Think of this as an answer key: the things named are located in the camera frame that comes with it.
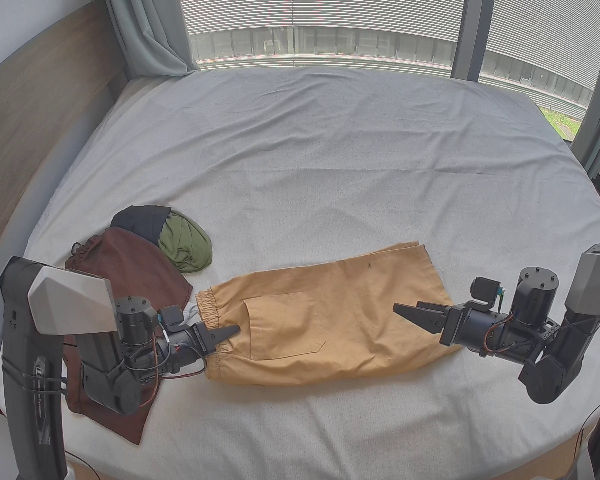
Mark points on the green garment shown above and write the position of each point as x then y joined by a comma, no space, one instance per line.
187,243

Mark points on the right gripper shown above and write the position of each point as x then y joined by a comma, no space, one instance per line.
467,328

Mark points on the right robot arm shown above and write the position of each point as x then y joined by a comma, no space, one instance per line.
535,293

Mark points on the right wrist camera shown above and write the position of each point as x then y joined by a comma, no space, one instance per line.
485,290

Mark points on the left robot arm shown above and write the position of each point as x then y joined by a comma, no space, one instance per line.
70,298

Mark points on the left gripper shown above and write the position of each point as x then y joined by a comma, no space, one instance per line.
195,340

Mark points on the brown garment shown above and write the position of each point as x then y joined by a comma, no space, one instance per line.
135,273

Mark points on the tan shorts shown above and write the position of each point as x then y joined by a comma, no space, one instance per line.
330,318

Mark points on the bed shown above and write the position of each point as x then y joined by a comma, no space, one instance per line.
355,168

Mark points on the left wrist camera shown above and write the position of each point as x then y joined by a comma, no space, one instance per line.
172,318

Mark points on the black garment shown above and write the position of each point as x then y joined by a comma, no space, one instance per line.
135,220

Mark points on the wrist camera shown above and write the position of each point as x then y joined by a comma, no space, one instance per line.
172,318
485,290

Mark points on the window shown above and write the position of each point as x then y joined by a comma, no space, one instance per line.
472,18

